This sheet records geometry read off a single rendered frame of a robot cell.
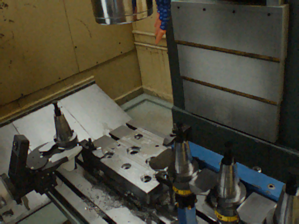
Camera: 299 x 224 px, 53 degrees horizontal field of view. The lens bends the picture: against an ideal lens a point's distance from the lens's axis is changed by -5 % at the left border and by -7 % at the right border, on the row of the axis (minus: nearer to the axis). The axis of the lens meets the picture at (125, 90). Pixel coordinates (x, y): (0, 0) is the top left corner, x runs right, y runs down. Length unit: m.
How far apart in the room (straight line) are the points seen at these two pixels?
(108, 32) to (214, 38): 1.00
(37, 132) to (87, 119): 0.30
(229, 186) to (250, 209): 0.05
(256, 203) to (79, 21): 1.58
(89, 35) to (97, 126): 0.57
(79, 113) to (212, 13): 1.04
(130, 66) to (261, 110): 1.23
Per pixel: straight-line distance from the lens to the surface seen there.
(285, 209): 0.53
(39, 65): 1.86
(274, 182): 0.62
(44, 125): 1.83
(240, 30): 1.14
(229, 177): 0.56
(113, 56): 2.12
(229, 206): 0.59
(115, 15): 0.77
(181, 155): 0.62
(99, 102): 1.95
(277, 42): 1.09
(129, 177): 1.01
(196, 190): 0.62
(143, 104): 2.28
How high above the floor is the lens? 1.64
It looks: 25 degrees down
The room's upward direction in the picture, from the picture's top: 10 degrees counter-clockwise
